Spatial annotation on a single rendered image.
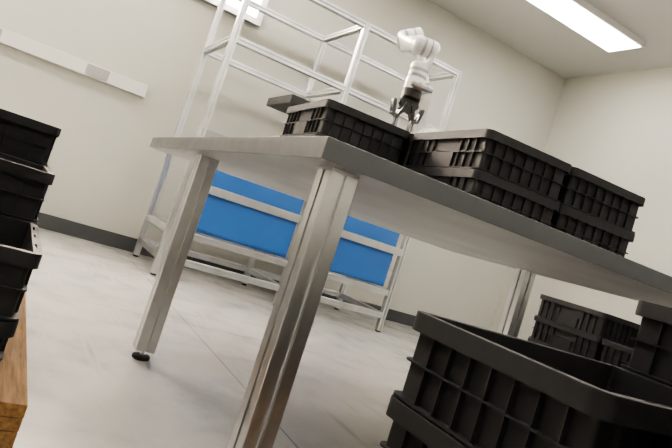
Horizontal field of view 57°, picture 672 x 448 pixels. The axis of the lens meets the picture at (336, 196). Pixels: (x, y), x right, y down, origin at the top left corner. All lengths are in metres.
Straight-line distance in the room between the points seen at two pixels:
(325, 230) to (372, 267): 3.32
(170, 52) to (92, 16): 0.56
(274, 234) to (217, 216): 0.40
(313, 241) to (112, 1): 3.80
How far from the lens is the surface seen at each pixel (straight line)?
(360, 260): 4.38
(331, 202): 1.13
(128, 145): 4.68
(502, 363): 0.68
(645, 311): 1.08
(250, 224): 4.01
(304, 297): 1.14
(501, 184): 1.68
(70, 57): 4.63
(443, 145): 1.83
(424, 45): 2.37
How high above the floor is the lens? 0.54
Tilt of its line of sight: 4 degrees up
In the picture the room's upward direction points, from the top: 18 degrees clockwise
